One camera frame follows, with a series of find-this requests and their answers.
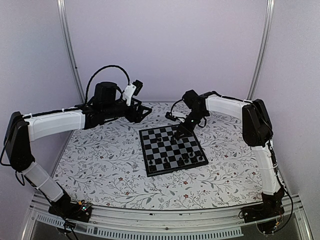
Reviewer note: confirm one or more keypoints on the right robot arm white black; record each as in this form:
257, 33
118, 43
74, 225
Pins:
257, 133

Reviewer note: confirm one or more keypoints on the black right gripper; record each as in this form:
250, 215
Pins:
185, 130

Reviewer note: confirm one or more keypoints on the floral patterned table mat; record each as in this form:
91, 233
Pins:
106, 166

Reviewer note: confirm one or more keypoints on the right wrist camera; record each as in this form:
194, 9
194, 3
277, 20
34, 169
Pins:
172, 116

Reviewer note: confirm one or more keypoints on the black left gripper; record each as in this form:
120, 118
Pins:
137, 118

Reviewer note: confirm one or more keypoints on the right aluminium frame post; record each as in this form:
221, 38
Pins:
267, 25

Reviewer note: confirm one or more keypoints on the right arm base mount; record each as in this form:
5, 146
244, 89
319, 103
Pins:
259, 212

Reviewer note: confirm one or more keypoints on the front aluminium rail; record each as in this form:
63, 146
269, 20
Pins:
110, 223

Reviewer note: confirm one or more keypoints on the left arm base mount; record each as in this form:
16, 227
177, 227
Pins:
80, 211

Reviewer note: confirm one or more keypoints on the black silver chess board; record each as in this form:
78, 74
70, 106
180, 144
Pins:
153, 150

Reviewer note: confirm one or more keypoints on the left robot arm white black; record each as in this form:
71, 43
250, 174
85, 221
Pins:
24, 129

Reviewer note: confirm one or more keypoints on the aluminium frame post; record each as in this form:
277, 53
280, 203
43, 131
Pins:
61, 7
267, 25

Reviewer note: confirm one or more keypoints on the left aluminium frame post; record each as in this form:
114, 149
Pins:
61, 7

